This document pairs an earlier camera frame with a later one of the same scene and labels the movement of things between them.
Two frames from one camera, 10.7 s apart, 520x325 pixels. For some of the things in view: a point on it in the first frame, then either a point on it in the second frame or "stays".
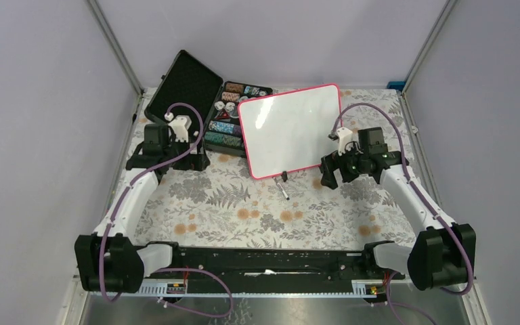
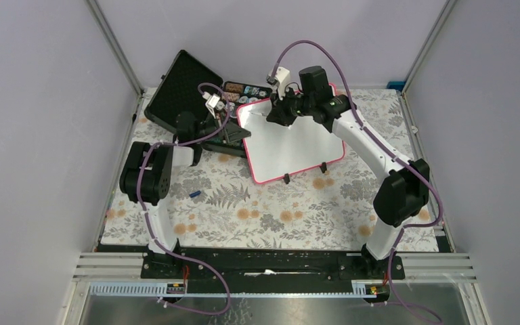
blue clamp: [396, 85] stays
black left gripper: [196, 162] → [233, 133]
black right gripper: [332, 162] → [279, 114]
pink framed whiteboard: [289, 131] stays
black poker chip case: [188, 81] stays
